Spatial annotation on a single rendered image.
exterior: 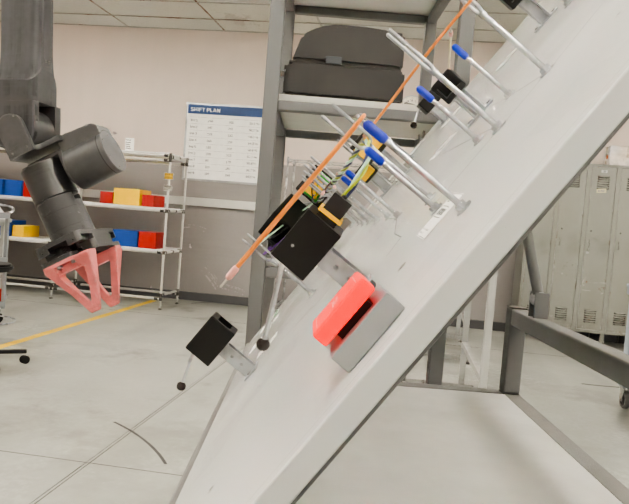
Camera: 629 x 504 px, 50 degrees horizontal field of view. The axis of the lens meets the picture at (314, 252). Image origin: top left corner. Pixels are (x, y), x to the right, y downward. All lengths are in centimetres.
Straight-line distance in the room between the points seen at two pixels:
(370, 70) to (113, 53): 751
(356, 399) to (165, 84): 843
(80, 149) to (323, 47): 96
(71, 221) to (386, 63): 105
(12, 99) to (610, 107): 73
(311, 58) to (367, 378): 139
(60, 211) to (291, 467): 58
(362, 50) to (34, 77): 99
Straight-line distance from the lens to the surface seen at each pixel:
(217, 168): 842
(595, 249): 782
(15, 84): 96
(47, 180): 93
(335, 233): 62
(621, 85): 44
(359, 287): 44
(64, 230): 92
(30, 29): 97
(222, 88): 855
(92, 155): 90
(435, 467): 112
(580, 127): 43
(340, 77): 174
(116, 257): 95
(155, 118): 876
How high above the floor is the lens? 117
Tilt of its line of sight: 3 degrees down
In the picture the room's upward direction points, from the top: 5 degrees clockwise
